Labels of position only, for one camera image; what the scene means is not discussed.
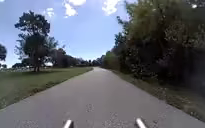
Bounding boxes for grey asphalt path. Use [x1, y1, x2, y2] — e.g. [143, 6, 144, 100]
[0, 66, 205, 128]

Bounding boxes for distant trees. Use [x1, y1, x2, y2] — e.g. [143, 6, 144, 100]
[11, 48, 104, 70]

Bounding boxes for robot's own part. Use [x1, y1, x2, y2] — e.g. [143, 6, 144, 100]
[134, 117, 148, 128]
[62, 119, 74, 128]

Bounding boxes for dense row of trees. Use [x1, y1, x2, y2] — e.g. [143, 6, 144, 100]
[101, 0, 205, 98]

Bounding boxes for tall dark tree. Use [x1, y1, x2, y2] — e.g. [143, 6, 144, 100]
[13, 9, 59, 73]

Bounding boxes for grass strip under trees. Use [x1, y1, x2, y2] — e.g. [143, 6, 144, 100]
[111, 69, 205, 126]

